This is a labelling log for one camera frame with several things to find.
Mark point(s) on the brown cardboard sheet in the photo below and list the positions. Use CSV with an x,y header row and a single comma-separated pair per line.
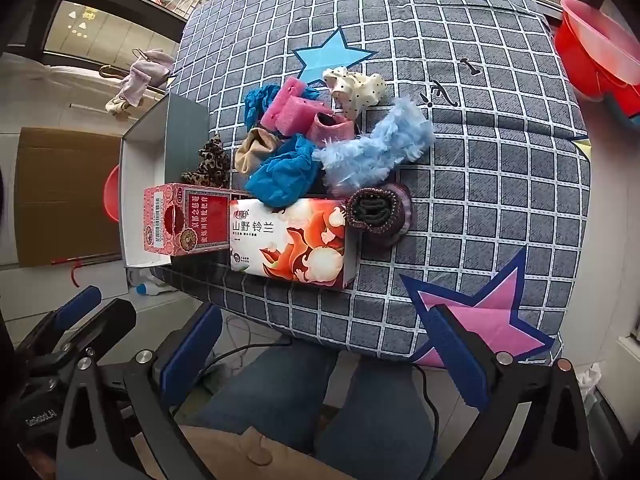
x,y
60,195

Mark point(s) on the red plastic basin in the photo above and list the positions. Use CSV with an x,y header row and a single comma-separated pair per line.
x,y
590,50

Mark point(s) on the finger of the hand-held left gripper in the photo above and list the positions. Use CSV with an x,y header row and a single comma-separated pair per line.
x,y
110,320
77,306

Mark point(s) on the white bottle with blue cap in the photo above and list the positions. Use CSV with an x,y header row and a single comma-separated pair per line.
x,y
150,289

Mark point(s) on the tan board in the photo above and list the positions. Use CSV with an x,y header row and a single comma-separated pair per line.
x,y
225,455

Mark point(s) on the pink knit sock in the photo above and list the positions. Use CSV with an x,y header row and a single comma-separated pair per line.
x,y
327,132

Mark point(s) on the white polka dot scrunchie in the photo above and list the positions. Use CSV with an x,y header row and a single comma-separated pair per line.
x,y
355,90

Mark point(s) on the glass window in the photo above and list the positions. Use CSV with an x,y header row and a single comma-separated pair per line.
x,y
115,15

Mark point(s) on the person's right leg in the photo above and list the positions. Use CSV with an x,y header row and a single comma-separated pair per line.
x,y
380,410

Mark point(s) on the person's left leg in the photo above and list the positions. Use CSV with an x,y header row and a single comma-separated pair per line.
x,y
260,400

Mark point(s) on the person's leg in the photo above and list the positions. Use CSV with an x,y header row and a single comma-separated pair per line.
x,y
260,400
380,410

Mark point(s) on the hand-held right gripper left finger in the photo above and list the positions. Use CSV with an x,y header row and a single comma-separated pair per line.
x,y
192,355

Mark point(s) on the purple knit sock roll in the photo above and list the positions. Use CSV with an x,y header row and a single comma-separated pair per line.
x,y
375,210

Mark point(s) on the cream hanging cloth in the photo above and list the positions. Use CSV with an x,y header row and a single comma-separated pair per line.
x,y
117,104

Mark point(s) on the floral tissue pack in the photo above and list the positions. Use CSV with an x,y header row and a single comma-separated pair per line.
x,y
300,245

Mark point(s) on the light blue fluffy scrunchie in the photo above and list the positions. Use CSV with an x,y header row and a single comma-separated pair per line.
x,y
370,155

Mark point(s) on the beige knit sock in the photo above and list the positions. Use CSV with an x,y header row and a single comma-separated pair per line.
x,y
255,152

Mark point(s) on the white plastic bag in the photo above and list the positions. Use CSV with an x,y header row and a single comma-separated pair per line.
x,y
590,380

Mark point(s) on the leopard print scrunchie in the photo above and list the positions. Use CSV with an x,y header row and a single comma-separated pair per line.
x,y
210,160

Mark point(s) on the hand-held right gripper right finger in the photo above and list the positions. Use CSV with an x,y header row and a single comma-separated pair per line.
x,y
460,360

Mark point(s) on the pale pink hanging cloth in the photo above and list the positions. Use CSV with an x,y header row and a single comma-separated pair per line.
x,y
150,70

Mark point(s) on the gold metal rack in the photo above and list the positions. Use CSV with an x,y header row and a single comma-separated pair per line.
x,y
107,69

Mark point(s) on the grey checked star blanket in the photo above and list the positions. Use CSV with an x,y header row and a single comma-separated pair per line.
x,y
500,160

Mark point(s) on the pink yellow box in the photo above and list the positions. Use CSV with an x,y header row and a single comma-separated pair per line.
x,y
200,220

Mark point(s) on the grey cardboard box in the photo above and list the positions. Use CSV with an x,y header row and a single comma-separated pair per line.
x,y
185,130

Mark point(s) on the blue cloth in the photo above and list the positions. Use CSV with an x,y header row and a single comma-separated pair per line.
x,y
280,175
257,102

